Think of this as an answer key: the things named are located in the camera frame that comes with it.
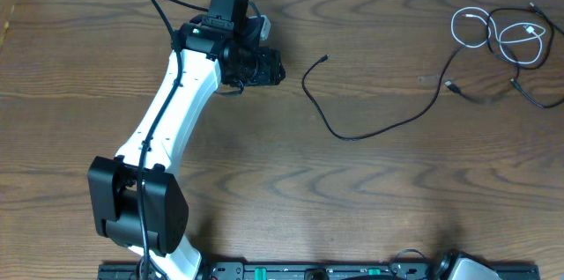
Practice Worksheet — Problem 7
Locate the black usb cable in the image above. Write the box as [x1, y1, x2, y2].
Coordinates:
[301, 46, 464, 143]
[443, 1, 564, 110]

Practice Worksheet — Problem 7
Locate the white usb cable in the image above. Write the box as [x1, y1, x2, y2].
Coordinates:
[449, 6, 547, 66]

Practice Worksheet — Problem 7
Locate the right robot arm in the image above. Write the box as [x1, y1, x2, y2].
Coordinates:
[430, 250, 501, 280]

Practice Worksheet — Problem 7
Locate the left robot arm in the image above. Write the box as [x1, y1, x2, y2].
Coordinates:
[87, 0, 286, 279]

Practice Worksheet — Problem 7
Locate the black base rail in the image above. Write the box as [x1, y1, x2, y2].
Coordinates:
[96, 262, 540, 280]

